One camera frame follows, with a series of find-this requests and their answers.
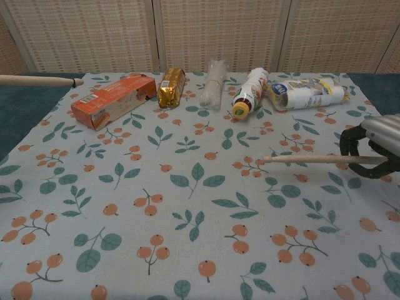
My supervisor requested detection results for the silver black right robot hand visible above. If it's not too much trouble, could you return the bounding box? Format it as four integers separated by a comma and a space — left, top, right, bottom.
339, 114, 400, 179

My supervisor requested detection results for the wooden stick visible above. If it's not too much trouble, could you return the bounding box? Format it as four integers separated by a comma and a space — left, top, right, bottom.
262, 154, 388, 164
0, 74, 84, 88

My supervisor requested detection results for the white roll pack in plastic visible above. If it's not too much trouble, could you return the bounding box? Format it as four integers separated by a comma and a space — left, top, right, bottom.
266, 76, 349, 111

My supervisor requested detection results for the yellow cap drink bottle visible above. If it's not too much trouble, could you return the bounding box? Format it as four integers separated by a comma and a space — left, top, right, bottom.
231, 67, 270, 120

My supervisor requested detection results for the clear plastic cup stack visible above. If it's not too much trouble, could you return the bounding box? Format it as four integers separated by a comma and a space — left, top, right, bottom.
199, 59, 228, 111

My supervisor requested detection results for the woven bamboo folding screen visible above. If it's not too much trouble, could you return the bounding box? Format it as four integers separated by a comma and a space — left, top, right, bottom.
0, 0, 400, 76

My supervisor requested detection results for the leaf and berry tablecloth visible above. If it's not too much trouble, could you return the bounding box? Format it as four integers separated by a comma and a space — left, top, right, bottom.
0, 72, 400, 300

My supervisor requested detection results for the gold foil biscuit packet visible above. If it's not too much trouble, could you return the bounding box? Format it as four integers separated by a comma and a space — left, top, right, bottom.
157, 67, 186, 109

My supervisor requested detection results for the orange cardboard snack box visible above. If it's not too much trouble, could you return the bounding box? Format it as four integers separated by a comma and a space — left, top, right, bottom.
70, 72, 157, 131

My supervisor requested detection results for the teal felt table cover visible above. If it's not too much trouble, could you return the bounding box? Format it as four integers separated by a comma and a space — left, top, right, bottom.
0, 72, 400, 163

